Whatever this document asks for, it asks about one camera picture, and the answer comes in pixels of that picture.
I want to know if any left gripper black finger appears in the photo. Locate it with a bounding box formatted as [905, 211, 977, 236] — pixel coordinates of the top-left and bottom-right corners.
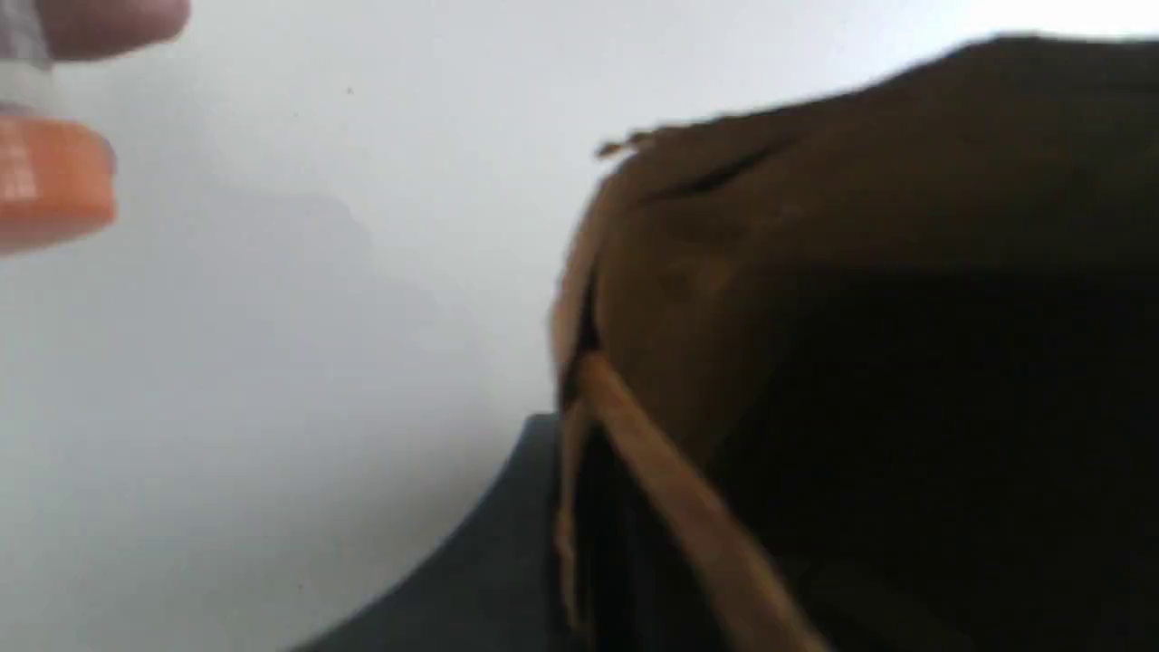
[302, 413, 580, 651]

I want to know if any brown paper bag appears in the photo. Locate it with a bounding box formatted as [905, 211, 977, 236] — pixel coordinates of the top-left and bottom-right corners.
[551, 34, 1158, 651]

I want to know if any clear bottle orange cap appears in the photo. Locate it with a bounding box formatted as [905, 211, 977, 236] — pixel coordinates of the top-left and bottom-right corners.
[1, 59, 119, 255]

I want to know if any person's right hand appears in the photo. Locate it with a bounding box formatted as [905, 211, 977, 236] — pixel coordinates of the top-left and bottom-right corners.
[37, 1, 192, 63]

